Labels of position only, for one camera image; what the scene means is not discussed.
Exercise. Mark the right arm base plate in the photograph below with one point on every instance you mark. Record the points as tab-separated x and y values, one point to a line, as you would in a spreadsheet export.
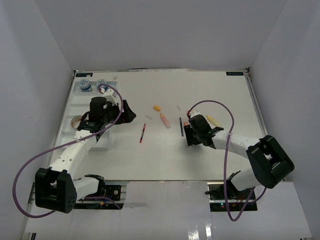
236	199

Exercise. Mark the red gel pen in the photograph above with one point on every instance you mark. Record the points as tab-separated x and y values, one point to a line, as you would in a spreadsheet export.
142	133

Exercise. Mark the black logo sticker right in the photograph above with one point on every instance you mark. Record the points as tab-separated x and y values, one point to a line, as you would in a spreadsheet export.
234	73

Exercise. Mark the large clear tape roll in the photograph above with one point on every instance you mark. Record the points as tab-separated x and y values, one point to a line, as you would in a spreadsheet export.
75	121

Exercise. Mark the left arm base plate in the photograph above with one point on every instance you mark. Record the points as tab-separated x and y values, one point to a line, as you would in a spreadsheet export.
111	197

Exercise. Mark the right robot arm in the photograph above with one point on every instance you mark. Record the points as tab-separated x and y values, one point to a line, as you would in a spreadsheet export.
233	143

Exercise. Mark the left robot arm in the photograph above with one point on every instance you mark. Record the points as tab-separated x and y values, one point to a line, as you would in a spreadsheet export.
56	188

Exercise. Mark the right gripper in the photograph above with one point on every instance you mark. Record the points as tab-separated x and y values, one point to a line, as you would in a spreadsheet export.
188	131

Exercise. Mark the aluminium table rail right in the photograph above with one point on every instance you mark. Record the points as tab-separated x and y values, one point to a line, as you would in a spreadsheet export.
262	120

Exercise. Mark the yellow cap left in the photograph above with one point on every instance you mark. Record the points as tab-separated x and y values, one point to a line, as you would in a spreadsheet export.
157	108

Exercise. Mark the black logo sticker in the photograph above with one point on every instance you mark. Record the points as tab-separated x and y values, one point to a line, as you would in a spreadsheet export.
84	75
234	73

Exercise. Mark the black logo sticker left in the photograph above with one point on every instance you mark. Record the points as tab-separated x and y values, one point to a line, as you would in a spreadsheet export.
84	75

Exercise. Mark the white compartment tray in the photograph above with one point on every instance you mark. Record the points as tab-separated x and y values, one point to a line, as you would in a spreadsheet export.
78	104

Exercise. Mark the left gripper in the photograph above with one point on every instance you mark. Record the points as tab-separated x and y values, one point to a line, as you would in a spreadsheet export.
128	115

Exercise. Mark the purple gel pen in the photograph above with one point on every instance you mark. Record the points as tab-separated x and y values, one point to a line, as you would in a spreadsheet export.
181	126

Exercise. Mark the blue cleaning gel jar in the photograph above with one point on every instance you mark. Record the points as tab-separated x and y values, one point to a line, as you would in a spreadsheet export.
101	85
85	85

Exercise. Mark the pink highlighter uncapped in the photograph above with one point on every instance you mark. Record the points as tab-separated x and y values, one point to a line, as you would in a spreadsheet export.
165	120

